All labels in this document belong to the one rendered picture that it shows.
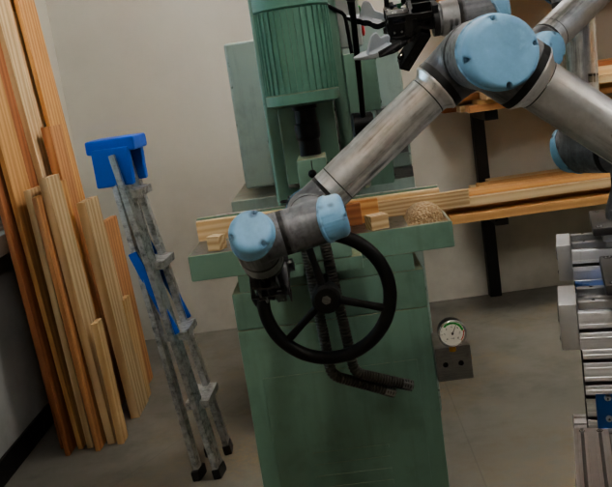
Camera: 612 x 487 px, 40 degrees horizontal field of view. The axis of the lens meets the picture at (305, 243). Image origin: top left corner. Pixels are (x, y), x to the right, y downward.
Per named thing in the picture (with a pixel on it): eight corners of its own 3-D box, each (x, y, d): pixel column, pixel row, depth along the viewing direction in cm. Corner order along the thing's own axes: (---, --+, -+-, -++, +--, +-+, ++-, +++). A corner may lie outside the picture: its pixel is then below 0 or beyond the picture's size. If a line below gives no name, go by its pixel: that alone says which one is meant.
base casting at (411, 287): (235, 331, 192) (229, 294, 190) (255, 274, 249) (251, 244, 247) (429, 306, 190) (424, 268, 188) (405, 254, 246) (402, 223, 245)
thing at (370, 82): (350, 113, 215) (342, 54, 212) (349, 112, 224) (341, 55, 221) (383, 108, 215) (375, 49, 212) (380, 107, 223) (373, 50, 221)
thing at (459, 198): (247, 236, 204) (246, 220, 203) (248, 235, 206) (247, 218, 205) (470, 206, 201) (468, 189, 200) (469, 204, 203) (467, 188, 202)
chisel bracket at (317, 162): (301, 196, 197) (296, 160, 196) (303, 188, 211) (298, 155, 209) (332, 191, 197) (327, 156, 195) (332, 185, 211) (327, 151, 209)
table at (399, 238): (183, 293, 181) (178, 266, 180) (203, 262, 211) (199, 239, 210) (463, 255, 178) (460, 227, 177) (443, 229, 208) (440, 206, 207)
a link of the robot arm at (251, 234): (283, 243, 130) (231, 260, 130) (291, 265, 140) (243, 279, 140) (270, 199, 133) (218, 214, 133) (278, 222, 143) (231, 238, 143)
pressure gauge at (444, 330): (440, 357, 185) (436, 322, 184) (438, 351, 189) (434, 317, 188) (469, 353, 185) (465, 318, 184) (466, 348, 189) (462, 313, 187)
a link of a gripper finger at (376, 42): (351, 41, 178) (382, 20, 181) (353, 63, 182) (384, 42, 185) (361, 46, 176) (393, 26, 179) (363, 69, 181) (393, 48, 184)
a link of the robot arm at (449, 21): (453, 20, 189) (461, 42, 184) (434, 23, 189) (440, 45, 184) (454, -9, 183) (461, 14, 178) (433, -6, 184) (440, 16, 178)
